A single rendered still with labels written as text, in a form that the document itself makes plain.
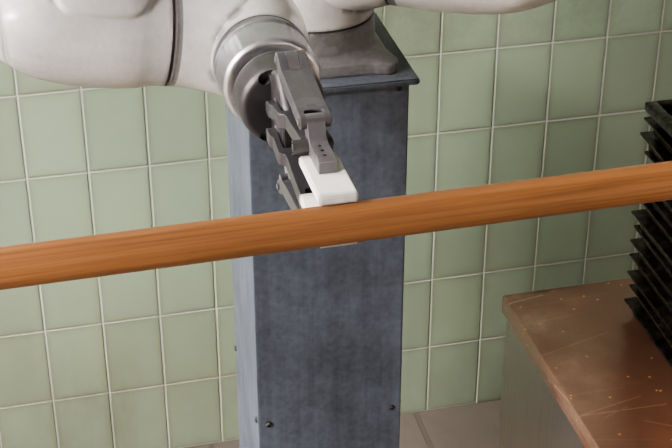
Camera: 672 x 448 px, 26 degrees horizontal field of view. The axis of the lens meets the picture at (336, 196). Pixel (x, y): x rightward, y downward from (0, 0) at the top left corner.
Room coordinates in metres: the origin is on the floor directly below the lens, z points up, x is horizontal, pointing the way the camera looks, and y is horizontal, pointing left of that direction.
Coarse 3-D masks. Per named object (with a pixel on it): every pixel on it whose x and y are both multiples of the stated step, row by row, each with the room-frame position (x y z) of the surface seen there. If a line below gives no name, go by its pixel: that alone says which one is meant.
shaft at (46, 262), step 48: (432, 192) 0.95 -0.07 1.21; (480, 192) 0.95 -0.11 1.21; (528, 192) 0.95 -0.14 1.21; (576, 192) 0.96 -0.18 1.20; (624, 192) 0.97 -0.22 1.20; (96, 240) 0.88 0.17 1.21; (144, 240) 0.88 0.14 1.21; (192, 240) 0.89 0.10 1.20; (240, 240) 0.89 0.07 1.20; (288, 240) 0.90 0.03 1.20; (336, 240) 0.91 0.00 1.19; (0, 288) 0.85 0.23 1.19
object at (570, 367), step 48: (576, 288) 1.79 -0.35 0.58; (624, 288) 1.79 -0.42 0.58; (528, 336) 1.67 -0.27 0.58; (576, 336) 1.67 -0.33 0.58; (624, 336) 1.67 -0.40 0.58; (528, 384) 1.67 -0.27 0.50; (576, 384) 1.56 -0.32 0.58; (624, 384) 1.56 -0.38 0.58; (528, 432) 1.65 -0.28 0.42; (576, 432) 1.49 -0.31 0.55; (624, 432) 1.45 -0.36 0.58
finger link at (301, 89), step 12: (276, 60) 1.08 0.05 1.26; (300, 60) 1.08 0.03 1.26; (288, 72) 1.07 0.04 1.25; (300, 72) 1.07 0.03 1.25; (288, 84) 1.05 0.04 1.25; (300, 84) 1.05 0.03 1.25; (312, 84) 1.05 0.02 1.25; (288, 96) 1.04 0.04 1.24; (300, 96) 1.03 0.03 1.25; (312, 96) 1.03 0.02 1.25; (300, 108) 1.01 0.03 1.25; (312, 108) 1.01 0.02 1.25; (324, 108) 1.01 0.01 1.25; (300, 120) 1.00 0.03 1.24; (312, 120) 1.00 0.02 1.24; (324, 120) 1.00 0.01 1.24
